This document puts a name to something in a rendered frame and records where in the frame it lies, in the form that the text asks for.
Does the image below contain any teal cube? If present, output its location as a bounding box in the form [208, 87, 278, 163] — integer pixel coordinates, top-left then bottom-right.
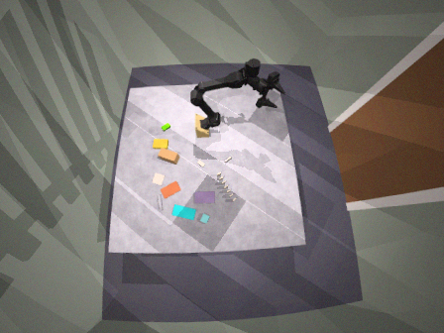
[200, 213, 210, 224]

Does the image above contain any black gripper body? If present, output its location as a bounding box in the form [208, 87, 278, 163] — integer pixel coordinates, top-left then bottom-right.
[252, 71, 279, 109]

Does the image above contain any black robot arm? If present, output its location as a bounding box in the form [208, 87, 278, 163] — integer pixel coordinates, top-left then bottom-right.
[190, 58, 261, 129]

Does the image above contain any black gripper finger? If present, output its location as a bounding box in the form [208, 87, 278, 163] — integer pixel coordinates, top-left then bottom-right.
[261, 99, 278, 108]
[271, 78, 285, 94]

